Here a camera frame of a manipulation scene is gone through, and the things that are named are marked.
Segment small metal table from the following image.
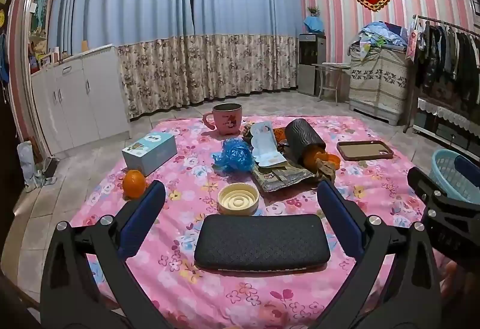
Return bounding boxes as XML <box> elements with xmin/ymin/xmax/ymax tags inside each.
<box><xmin>313</xmin><ymin>62</ymin><xmax>351</xmax><ymax>104</ymax></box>

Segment metal clothes rack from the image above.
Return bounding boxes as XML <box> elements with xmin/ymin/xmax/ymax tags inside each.
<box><xmin>403</xmin><ymin>14</ymin><xmax>480</xmax><ymax>132</ymax></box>

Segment pile of clothes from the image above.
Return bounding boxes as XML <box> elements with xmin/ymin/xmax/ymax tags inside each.
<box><xmin>352</xmin><ymin>22</ymin><xmax>409</xmax><ymax>50</ymax></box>

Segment row of hanging clothes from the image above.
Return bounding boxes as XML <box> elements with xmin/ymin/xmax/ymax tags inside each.
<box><xmin>414</xmin><ymin>19</ymin><xmax>480</xmax><ymax>104</ymax></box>

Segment lace-trimmed low shelf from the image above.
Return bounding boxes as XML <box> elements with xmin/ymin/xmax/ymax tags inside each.
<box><xmin>412</xmin><ymin>96</ymin><xmax>480</xmax><ymax>153</ymax></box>

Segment brown snack packet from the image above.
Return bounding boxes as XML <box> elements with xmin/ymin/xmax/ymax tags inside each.
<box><xmin>251</xmin><ymin>160</ymin><xmax>316</xmax><ymax>194</ymax></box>

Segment colourful wall poster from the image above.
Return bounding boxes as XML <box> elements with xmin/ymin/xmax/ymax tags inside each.
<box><xmin>32</xmin><ymin>0</ymin><xmax>51</xmax><ymax>40</ymax></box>

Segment white cabinet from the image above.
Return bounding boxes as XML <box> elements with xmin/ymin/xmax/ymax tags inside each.
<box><xmin>30</xmin><ymin>44</ymin><xmax>132</xmax><ymax>155</ymax></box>

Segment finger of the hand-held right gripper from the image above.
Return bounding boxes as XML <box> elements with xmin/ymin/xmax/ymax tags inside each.
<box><xmin>407</xmin><ymin>166</ymin><xmax>451</xmax><ymax>210</ymax></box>
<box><xmin>454</xmin><ymin>155</ymin><xmax>480</xmax><ymax>204</ymax></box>

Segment patterned cloth covered cabinet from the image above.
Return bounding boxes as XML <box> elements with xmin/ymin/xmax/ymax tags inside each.
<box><xmin>349</xmin><ymin>44</ymin><xmax>409</xmax><ymax>126</ymax></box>

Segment blue plastic bag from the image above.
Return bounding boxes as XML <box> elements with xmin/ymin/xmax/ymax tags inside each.
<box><xmin>213</xmin><ymin>137</ymin><xmax>256</xmax><ymax>174</ymax></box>

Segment cream round lid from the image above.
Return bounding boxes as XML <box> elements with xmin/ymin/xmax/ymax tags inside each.
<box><xmin>217</xmin><ymin>182</ymin><xmax>260</xmax><ymax>216</ymax></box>

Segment blue cloth bundle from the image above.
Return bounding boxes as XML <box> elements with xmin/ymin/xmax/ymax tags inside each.
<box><xmin>303</xmin><ymin>15</ymin><xmax>325</xmax><ymax>35</ymax></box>

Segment grey water dispenser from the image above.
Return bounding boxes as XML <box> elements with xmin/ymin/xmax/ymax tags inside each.
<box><xmin>297</xmin><ymin>33</ymin><xmax>327</xmax><ymax>97</ymax></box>

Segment pink floral blanket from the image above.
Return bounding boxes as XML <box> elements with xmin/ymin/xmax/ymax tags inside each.
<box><xmin>69</xmin><ymin>115</ymin><xmax>451</xmax><ymax>329</ymax></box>

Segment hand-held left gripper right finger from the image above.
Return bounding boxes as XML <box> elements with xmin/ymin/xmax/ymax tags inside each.
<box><xmin>317</xmin><ymin>180</ymin><xmax>441</xmax><ymax>329</ymax></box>

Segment pink hanging bag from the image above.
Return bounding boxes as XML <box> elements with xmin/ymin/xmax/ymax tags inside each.
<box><xmin>406</xmin><ymin>19</ymin><xmax>419</xmax><ymax>61</ymax></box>

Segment light blue tissue box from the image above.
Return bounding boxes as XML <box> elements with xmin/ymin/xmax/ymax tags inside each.
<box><xmin>122</xmin><ymin>133</ymin><xmax>178</xmax><ymax>176</ymax></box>

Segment grey plastic bag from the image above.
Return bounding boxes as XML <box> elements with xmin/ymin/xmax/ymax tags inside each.
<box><xmin>17</xmin><ymin>141</ymin><xmax>38</xmax><ymax>187</ymax></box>

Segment white paper packaging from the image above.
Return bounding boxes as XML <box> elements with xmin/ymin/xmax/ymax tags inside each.
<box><xmin>249</xmin><ymin>122</ymin><xmax>287</xmax><ymax>167</ymax></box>

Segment blue floral curtain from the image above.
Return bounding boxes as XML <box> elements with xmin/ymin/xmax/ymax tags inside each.
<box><xmin>49</xmin><ymin>0</ymin><xmax>196</xmax><ymax>119</ymax></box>
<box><xmin>187</xmin><ymin>0</ymin><xmax>301</xmax><ymax>104</ymax></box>

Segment orange plastic wrapper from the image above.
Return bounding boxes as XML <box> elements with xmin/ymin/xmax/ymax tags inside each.
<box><xmin>303</xmin><ymin>149</ymin><xmax>327</xmax><ymax>170</ymax></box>

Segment black textured case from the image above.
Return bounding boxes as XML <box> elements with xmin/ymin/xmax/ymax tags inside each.
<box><xmin>194</xmin><ymin>214</ymin><xmax>331</xmax><ymax>273</ymax></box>

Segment black ribbed cylinder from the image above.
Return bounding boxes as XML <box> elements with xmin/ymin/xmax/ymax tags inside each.
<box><xmin>284</xmin><ymin>119</ymin><xmax>327</xmax><ymax>164</ymax></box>

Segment pink mug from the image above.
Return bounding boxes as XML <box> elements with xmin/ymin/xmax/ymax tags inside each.
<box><xmin>202</xmin><ymin>102</ymin><xmax>244</xmax><ymax>136</ymax></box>

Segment brown phone case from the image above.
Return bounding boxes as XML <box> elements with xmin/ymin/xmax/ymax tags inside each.
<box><xmin>336</xmin><ymin>140</ymin><xmax>394</xmax><ymax>161</ymax></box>

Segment light blue plastic basket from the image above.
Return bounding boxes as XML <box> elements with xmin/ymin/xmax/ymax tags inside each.
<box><xmin>428</xmin><ymin>149</ymin><xmax>480</xmax><ymax>204</ymax></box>

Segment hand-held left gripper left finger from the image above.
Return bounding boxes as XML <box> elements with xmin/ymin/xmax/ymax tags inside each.
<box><xmin>40</xmin><ymin>180</ymin><xmax>169</xmax><ymax>329</ymax></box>

